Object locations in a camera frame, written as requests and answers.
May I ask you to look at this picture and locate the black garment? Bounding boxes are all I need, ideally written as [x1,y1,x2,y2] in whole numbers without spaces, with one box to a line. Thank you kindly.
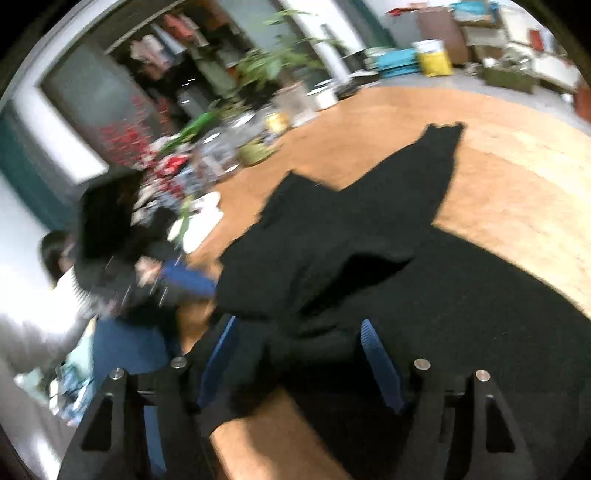
[201,123,590,479]

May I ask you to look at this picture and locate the teal box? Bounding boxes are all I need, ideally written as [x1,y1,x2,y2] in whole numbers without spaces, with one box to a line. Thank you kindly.
[376,49,421,78]

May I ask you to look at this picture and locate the yellow bag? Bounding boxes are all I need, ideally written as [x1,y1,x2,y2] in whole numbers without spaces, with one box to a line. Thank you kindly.
[413,39,454,77]

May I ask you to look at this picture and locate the red berry branches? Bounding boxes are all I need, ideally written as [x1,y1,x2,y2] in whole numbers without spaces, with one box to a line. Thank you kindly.
[99,95,162,167]

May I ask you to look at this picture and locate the person's left hand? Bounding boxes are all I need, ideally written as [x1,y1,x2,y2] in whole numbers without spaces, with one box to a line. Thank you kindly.
[135,256,162,287]

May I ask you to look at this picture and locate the green potted plant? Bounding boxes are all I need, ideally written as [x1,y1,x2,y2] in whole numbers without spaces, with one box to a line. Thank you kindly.
[209,28,344,121]

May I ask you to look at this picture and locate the olive green crate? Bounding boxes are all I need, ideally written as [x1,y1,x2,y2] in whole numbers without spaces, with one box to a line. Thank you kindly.
[482,66,539,94]

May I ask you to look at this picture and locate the red box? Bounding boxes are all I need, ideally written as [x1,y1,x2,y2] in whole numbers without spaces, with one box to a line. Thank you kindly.
[574,84,591,123]

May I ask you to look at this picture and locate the brown cardboard box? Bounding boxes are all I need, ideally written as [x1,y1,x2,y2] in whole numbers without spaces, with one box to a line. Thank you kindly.
[417,7,471,65]

